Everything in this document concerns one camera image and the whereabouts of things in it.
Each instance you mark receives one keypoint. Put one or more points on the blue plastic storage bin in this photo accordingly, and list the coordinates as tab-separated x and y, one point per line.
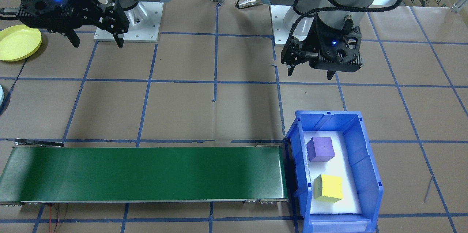
365	174

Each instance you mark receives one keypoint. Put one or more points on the white foam pad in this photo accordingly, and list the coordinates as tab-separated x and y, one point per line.
340	141

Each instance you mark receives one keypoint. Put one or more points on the yellow plastic plate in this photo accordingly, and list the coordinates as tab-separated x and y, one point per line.
18	42

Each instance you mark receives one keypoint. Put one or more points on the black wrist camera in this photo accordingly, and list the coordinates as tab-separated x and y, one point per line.
34	19
340	63

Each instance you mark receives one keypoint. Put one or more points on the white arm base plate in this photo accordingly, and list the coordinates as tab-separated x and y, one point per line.
279	24
150	32

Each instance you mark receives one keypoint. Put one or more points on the light blue plastic plate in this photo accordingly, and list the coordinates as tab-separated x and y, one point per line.
1	96

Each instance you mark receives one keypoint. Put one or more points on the green conveyor belt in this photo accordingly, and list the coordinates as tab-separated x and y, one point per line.
146	174

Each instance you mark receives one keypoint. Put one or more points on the purple cube block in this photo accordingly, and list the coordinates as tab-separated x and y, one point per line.
321	149

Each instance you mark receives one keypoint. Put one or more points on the yellow cube block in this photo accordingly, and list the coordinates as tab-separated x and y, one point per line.
331	189

